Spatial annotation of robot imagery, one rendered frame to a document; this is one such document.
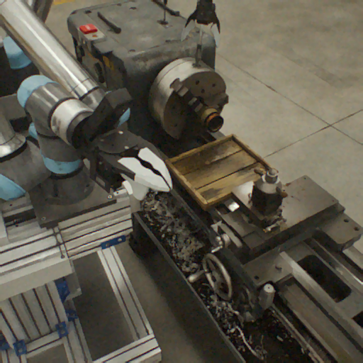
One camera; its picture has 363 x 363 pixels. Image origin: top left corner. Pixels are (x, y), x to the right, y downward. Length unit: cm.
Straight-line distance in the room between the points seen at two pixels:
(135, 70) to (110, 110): 108
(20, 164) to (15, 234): 29
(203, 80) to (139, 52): 28
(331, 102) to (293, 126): 51
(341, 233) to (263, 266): 32
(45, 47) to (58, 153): 24
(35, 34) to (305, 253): 111
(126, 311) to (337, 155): 201
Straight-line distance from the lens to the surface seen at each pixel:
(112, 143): 70
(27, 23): 101
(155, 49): 180
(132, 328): 207
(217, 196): 161
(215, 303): 173
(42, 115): 80
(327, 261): 158
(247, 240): 141
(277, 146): 335
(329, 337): 141
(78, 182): 124
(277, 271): 142
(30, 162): 112
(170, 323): 233
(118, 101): 66
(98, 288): 222
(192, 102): 166
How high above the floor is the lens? 206
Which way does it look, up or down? 44 degrees down
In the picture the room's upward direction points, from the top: straight up
